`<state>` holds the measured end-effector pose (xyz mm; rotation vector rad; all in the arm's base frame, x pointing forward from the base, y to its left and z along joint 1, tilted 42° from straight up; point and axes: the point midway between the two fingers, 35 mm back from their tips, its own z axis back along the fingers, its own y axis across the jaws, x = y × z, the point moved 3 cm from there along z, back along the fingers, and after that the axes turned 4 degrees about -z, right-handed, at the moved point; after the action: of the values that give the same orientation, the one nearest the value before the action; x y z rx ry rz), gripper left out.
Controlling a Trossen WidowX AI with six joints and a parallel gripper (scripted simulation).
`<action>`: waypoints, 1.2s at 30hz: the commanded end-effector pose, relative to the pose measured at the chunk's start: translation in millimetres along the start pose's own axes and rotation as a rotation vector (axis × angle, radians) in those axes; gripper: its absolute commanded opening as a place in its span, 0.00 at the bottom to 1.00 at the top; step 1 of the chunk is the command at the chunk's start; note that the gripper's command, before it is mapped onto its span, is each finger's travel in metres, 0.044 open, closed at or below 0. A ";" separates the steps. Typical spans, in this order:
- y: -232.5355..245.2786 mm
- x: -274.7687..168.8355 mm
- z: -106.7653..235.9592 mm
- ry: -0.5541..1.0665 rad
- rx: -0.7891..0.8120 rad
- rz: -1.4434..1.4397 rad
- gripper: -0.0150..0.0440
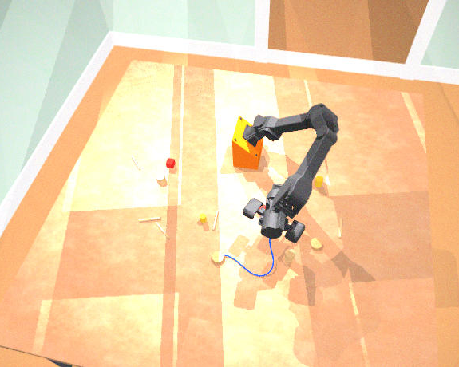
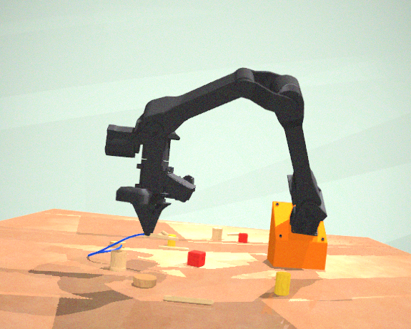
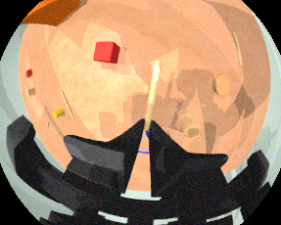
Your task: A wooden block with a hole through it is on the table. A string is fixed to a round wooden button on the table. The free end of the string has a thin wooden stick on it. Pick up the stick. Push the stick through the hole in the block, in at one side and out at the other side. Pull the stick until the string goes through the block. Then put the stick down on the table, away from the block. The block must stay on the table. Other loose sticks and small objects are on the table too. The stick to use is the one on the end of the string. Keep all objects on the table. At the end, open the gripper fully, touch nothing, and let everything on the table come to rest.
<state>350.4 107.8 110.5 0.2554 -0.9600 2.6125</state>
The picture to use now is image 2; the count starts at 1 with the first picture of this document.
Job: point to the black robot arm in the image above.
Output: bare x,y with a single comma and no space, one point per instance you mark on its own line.
273,92

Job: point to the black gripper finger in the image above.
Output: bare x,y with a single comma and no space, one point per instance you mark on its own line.
145,214
158,213

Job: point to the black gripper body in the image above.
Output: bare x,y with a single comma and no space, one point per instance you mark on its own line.
145,193

